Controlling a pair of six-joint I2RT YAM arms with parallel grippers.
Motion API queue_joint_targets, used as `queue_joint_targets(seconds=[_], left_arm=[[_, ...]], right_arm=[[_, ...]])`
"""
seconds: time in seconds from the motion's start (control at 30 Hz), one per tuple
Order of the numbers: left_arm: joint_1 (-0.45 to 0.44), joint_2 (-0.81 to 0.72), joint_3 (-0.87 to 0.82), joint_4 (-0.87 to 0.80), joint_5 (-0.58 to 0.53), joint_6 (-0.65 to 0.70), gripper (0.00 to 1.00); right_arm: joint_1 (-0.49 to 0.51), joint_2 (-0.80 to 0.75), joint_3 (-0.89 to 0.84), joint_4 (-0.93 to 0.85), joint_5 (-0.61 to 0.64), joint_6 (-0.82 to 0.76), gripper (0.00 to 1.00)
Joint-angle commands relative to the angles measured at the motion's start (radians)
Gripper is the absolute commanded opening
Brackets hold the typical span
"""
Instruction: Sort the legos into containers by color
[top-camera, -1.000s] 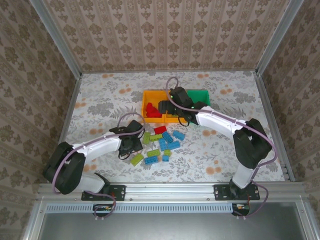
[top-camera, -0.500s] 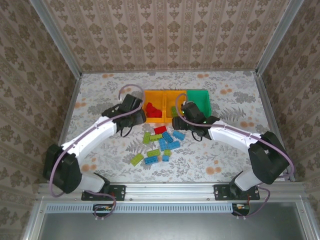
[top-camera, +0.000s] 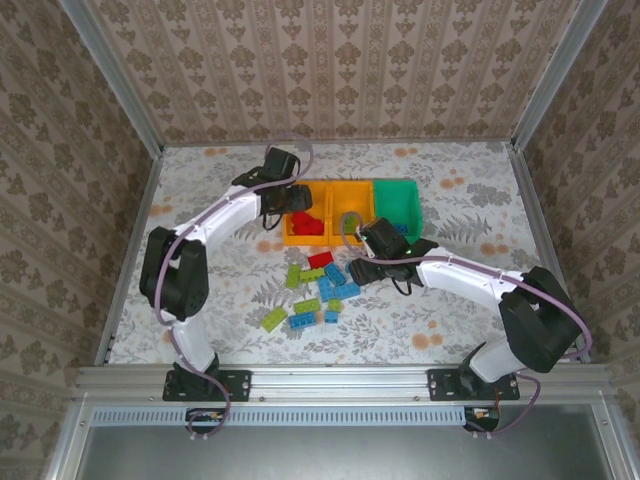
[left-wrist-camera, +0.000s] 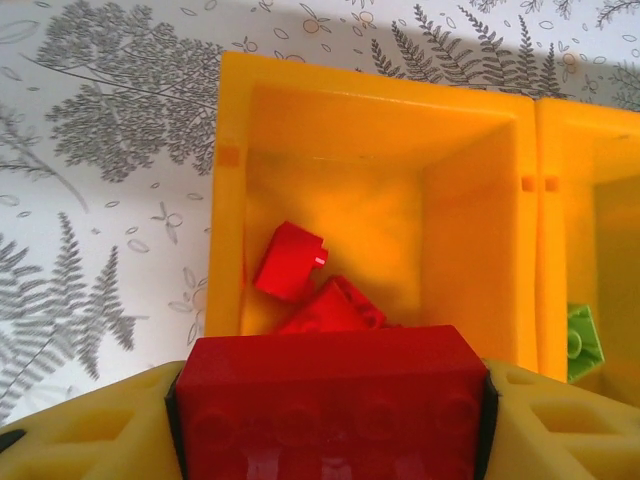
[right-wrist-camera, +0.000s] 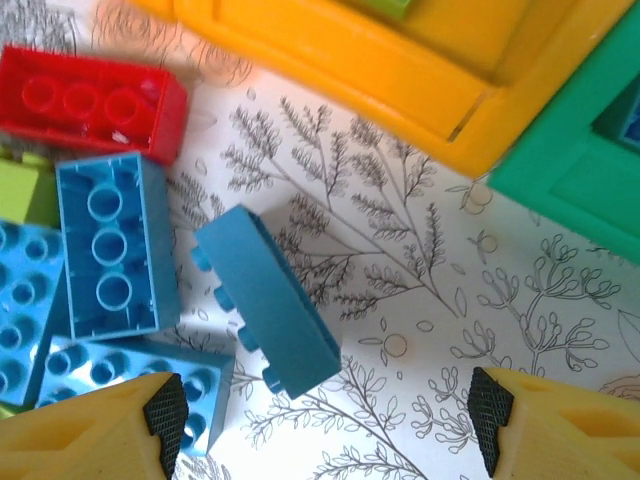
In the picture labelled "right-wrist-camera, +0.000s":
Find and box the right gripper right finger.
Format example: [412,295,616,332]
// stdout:
[467,366,640,480]

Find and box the green plastic bin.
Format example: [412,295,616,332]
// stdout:
[487,9,640,271]

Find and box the orange plastic bin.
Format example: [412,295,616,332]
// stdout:
[129,0,636,179]

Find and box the blue lego brick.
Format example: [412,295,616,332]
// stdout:
[617,89,640,149]
[54,152,182,343]
[0,219,69,407]
[34,335,236,457]
[188,203,343,401]

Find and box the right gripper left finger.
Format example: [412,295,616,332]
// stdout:
[0,372,190,480]

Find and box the red lego brick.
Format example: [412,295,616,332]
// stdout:
[0,44,190,166]

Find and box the lime green lego brick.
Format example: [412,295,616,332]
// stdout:
[0,152,64,231]
[344,0,419,21]

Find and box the floral patterned table cover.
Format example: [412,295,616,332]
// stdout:
[0,0,640,480]

